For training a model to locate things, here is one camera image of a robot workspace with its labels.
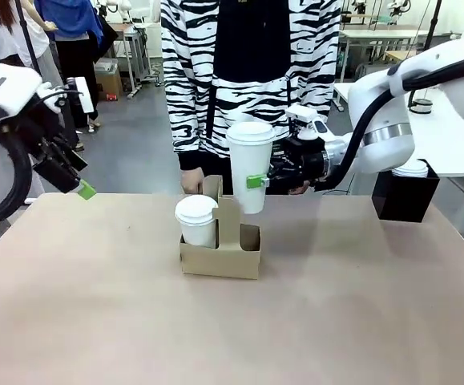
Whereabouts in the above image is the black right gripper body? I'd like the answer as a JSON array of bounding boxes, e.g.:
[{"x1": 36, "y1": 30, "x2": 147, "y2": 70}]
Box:
[{"x1": 287, "y1": 138, "x2": 329, "y2": 194}]

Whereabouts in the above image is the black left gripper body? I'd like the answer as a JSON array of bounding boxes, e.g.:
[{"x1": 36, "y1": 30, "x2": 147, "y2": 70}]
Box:
[{"x1": 0, "y1": 91, "x2": 79, "y2": 194}]

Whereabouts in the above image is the white paper cup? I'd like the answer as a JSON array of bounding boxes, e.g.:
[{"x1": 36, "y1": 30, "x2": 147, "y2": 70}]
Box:
[
  {"x1": 228, "y1": 138, "x2": 275, "y2": 215},
  {"x1": 179, "y1": 218, "x2": 218, "y2": 249}
]

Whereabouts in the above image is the white cup lid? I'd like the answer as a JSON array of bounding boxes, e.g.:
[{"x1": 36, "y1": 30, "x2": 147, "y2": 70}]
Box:
[
  {"x1": 225, "y1": 122, "x2": 276, "y2": 144},
  {"x1": 174, "y1": 195, "x2": 220, "y2": 228}
]

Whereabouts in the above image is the brown cardboard cup carrier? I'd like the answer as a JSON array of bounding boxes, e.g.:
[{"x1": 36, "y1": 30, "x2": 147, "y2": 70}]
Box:
[{"x1": 179, "y1": 175, "x2": 262, "y2": 281}]

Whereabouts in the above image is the person's right forearm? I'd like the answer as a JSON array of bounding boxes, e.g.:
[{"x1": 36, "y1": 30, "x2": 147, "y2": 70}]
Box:
[{"x1": 166, "y1": 91, "x2": 216, "y2": 172}]

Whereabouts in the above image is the person's left forearm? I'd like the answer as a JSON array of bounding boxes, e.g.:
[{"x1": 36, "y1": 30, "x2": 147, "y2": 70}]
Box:
[{"x1": 283, "y1": 55, "x2": 337, "y2": 125}]

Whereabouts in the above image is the person's left hand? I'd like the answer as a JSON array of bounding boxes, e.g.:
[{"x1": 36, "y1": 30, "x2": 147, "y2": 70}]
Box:
[{"x1": 288, "y1": 182, "x2": 313, "y2": 197}]

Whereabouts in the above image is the person's right hand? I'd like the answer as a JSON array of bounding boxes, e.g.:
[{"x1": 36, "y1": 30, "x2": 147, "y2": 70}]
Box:
[{"x1": 180, "y1": 168, "x2": 205, "y2": 197}]

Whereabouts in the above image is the cardboard box on floor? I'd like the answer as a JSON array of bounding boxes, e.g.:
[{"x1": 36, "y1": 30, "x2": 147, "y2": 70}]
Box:
[{"x1": 94, "y1": 58, "x2": 123, "y2": 101}]

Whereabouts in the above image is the bystander in blue top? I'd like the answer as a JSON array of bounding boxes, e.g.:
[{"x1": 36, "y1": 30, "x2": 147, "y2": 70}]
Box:
[{"x1": 41, "y1": 0, "x2": 111, "y2": 133}]

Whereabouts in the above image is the black lid holder box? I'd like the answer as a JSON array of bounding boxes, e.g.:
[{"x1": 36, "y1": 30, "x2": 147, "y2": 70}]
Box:
[{"x1": 370, "y1": 159, "x2": 441, "y2": 224}]

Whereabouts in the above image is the stack of white lids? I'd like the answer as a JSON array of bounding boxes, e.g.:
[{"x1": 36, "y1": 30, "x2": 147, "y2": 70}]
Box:
[{"x1": 391, "y1": 159, "x2": 430, "y2": 178}]

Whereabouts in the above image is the bystander in grey trousers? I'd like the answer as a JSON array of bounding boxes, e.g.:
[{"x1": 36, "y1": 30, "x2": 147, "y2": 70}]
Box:
[{"x1": 18, "y1": 0, "x2": 85, "y2": 152}]

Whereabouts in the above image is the person in zebra jacket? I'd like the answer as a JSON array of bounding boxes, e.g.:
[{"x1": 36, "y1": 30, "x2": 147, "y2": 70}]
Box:
[{"x1": 160, "y1": 0, "x2": 341, "y2": 197}]

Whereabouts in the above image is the black stand with round base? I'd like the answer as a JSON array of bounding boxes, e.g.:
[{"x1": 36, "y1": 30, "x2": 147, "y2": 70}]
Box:
[{"x1": 409, "y1": 0, "x2": 443, "y2": 116}]

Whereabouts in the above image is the wooden background table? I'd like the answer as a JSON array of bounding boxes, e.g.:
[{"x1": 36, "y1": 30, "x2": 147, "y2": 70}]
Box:
[{"x1": 384, "y1": 50, "x2": 421, "y2": 65}]

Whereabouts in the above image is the white long background table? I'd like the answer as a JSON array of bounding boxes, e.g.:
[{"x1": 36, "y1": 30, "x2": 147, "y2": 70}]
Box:
[{"x1": 338, "y1": 27, "x2": 431, "y2": 81}]

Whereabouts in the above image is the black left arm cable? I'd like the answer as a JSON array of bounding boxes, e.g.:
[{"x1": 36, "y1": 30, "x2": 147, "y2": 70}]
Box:
[{"x1": 0, "y1": 130, "x2": 34, "y2": 229}]

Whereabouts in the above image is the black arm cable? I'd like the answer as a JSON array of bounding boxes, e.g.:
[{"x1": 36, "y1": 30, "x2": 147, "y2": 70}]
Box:
[
  {"x1": 0, "y1": 130, "x2": 34, "y2": 229},
  {"x1": 323, "y1": 51, "x2": 464, "y2": 190}
]

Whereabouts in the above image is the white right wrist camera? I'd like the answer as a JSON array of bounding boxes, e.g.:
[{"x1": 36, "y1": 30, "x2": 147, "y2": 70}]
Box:
[{"x1": 285, "y1": 104, "x2": 329, "y2": 141}]

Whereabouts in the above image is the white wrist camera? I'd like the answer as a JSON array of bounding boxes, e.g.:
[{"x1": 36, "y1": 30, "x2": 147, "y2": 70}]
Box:
[
  {"x1": 65, "y1": 77, "x2": 95, "y2": 116},
  {"x1": 285, "y1": 104, "x2": 329, "y2": 141}
]

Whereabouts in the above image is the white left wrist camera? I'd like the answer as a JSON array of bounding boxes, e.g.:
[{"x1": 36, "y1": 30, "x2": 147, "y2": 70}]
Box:
[{"x1": 65, "y1": 77, "x2": 95, "y2": 116}]

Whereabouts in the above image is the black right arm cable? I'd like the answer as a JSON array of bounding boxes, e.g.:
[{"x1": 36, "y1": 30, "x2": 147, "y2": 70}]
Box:
[{"x1": 323, "y1": 51, "x2": 464, "y2": 190}]

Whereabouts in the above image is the metal frame workbench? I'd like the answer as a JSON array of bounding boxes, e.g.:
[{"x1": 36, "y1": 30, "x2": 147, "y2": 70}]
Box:
[{"x1": 109, "y1": 22, "x2": 155, "y2": 99}]

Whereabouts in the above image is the black camera stand pole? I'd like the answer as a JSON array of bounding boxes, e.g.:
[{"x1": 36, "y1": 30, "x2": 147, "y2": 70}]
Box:
[{"x1": 17, "y1": 0, "x2": 42, "y2": 75}]

